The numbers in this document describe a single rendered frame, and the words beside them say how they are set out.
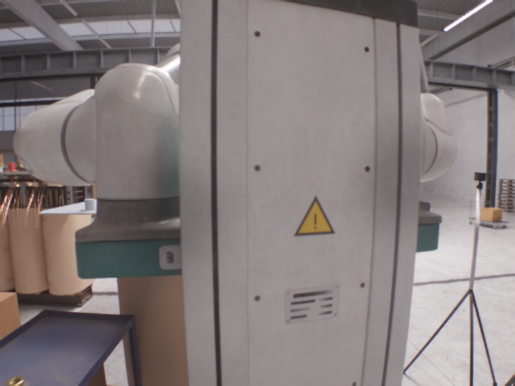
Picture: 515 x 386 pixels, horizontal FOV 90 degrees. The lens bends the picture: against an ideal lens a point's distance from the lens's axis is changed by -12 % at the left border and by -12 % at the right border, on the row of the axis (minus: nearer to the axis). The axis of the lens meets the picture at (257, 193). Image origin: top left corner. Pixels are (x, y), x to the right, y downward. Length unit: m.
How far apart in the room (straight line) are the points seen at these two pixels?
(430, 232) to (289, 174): 0.37
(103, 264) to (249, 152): 0.27
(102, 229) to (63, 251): 3.11
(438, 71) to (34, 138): 11.86
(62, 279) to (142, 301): 2.24
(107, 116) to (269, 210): 0.27
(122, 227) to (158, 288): 1.00
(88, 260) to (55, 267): 3.17
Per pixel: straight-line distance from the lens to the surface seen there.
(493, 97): 14.20
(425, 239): 0.64
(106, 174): 0.47
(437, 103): 0.81
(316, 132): 0.38
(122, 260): 0.47
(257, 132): 0.36
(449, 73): 12.30
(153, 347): 1.59
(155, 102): 0.47
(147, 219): 0.45
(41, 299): 4.11
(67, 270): 3.62
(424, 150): 0.65
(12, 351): 1.40
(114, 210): 0.47
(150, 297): 1.47
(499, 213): 10.00
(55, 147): 0.57
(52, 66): 11.44
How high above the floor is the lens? 1.52
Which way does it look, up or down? 4 degrees down
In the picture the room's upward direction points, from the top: straight up
